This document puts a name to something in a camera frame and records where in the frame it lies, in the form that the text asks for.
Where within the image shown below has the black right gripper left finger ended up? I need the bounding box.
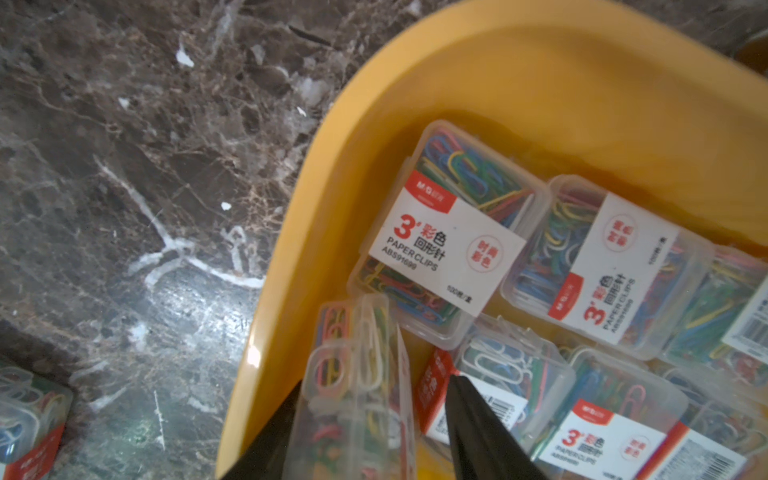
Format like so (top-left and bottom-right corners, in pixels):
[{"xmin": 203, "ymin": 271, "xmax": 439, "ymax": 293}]
[{"xmin": 222, "ymin": 382, "xmax": 302, "ymax": 480}]

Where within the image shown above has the yellow plastic storage tray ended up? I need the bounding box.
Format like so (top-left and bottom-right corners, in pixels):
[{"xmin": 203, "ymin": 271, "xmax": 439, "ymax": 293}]
[{"xmin": 215, "ymin": 1, "xmax": 767, "ymax": 477}]

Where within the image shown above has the paper clip box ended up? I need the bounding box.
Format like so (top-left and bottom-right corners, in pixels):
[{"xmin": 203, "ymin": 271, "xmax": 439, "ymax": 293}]
[
  {"xmin": 660, "ymin": 245, "xmax": 767, "ymax": 401},
  {"xmin": 532, "ymin": 344, "xmax": 689, "ymax": 479},
  {"xmin": 501, "ymin": 175, "xmax": 715, "ymax": 361},
  {"xmin": 347, "ymin": 120, "xmax": 553, "ymax": 350},
  {"xmin": 415, "ymin": 315, "xmax": 576, "ymax": 460},
  {"xmin": 282, "ymin": 294, "xmax": 417, "ymax": 479},
  {"xmin": 1, "ymin": 360, "xmax": 73, "ymax": 480}
]

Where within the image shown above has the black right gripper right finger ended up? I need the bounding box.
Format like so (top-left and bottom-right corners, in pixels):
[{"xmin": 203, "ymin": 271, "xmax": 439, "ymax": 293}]
[{"xmin": 445, "ymin": 375, "xmax": 546, "ymax": 480}]

